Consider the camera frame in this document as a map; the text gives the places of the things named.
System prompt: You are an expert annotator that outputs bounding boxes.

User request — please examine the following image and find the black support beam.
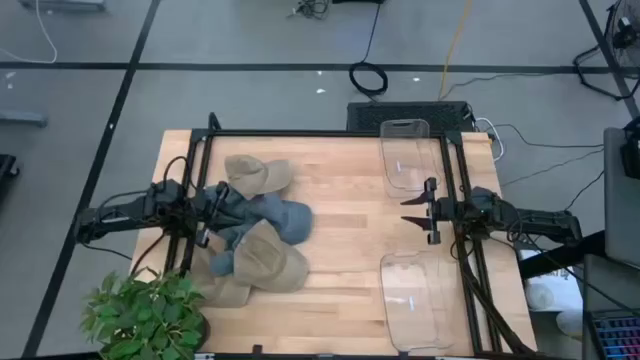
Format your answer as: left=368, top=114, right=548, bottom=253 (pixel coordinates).
left=517, top=229, right=606, bottom=281

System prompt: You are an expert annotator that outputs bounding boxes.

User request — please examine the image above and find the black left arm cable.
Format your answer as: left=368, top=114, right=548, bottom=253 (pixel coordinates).
left=162, top=155, right=194, bottom=194

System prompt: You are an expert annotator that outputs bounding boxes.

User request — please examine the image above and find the grey furniture foot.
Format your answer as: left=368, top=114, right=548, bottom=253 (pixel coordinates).
left=0, top=109, right=49, bottom=129

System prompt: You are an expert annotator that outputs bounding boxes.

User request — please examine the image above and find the clear plastic bin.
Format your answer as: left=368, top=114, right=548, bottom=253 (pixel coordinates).
left=378, top=250, right=457, bottom=352
left=378, top=118, right=444, bottom=199

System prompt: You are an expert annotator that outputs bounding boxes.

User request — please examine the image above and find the coiled black cable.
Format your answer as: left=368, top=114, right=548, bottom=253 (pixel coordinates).
left=348, top=0, right=390, bottom=97

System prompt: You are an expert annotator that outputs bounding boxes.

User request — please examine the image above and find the white floor cable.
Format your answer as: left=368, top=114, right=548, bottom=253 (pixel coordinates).
left=0, top=0, right=59, bottom=65

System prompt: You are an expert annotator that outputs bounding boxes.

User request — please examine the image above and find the white looped cable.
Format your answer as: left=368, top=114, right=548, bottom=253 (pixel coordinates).
left=474, top=117, right=506, bottom=162

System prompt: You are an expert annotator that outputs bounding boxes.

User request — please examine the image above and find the grey furniture base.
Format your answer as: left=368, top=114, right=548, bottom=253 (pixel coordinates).
left=17, top=0, right=107, bottom=12

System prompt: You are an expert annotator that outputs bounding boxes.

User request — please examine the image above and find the black plant pot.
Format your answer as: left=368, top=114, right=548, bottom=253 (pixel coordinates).
left=197, top=314, right=212, bottom=351

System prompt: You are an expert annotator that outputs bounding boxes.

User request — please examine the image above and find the backlit rainbow keyboard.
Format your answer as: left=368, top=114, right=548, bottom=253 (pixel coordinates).
left=589, top=312, right=640, bottom=360

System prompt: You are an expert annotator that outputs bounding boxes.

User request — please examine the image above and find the thin grey floor cable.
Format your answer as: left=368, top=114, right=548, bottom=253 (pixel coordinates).
left=501, top=148, right=605, bottom=189
left=439, top=73, right=546, bottom=101

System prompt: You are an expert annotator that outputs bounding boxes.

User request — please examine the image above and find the tan baseball cap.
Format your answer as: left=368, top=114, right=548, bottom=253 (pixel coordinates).
left=188, top=243, right=254, bottom=310
left=232, top=218, right=311, bottom=295
left=223, top=153, right=294, bottom=200

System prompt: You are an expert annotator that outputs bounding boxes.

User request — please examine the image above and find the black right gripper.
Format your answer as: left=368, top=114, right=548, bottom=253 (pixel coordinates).
left=399, top=177, right=457, bottom=246

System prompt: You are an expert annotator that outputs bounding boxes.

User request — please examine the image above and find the thick yellow cable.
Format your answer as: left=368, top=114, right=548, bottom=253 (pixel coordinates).
left=438, top=0, right=474, bottom=101

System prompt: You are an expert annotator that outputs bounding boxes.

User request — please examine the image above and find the white bag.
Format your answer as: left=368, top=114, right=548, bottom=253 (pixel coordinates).
left=519, top=249, right=584, bottom=339

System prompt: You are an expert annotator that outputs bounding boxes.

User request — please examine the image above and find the black aluminium rig frame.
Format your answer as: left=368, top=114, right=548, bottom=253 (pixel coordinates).
left=162, top=112, right=539, bottom=359

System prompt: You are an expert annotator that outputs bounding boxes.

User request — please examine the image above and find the red-brown cable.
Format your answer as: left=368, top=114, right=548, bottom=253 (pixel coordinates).
left=130, top=230, right=169, bottom=276

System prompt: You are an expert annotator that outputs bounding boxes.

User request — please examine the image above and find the grey desk top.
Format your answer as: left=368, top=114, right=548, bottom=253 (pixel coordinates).
left=602, top=127, right=640, bottom=269

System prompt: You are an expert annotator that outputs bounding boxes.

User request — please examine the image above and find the black standing fan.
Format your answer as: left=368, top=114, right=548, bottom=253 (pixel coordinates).
left=572, top=0, right=640, bottom=101

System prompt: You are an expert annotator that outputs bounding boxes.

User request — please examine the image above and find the green leafy plant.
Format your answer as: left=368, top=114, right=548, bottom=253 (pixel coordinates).
left=79, top=267, right=209, bottom=360

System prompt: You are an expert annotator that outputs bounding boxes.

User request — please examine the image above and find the tangled black cable bundle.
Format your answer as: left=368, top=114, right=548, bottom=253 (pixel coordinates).
left=287, top=0, right=331, bottom=21

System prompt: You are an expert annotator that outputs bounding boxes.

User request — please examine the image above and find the thin black floor cable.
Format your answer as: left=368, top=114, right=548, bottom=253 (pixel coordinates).
left=492, top=123, right=605, bottom=150
left=564, top=171, right=605, bottom=211

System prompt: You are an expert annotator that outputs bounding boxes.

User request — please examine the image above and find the black desk device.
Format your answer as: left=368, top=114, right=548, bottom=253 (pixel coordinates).
left=619, top=117, right=640, bottom=180

